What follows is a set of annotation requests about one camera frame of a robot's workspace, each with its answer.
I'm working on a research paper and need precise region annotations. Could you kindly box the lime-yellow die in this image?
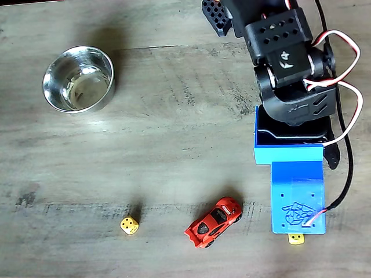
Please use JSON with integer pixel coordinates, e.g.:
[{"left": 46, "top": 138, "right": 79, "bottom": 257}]
[{"left": 288, "top": 233, "right": 305, "bottom": 246}]

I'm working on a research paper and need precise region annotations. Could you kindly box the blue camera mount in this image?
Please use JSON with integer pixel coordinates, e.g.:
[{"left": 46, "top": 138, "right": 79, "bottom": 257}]
[{"left": 253, "top": 105, "right": 327, "bottom": 235}]

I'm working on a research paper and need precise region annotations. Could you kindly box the steel bowl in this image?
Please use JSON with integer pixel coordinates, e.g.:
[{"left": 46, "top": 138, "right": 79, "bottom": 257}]
[{"left": 42, "top": 45, "right": 116, "bottom": 114}]

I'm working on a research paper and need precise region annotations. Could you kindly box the white servo cable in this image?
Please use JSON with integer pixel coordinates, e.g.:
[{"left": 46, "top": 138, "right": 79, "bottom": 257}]
[
  {"left": 304, "top": 81, "right": 365, "bottom": 145},
  {"left": 303, "top": 30, "right": 362, "bottom": 91}
]

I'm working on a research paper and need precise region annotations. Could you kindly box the red toy car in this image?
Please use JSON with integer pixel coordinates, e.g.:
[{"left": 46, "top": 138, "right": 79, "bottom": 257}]
[{"left": 184, "top": 196, "right": 243, "bottom": 249}]

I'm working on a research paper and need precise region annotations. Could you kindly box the orange-yellow die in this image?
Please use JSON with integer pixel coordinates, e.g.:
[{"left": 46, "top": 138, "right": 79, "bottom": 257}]
[{"left": 119, "top": 215, "right": 140, "bottom": 236}]

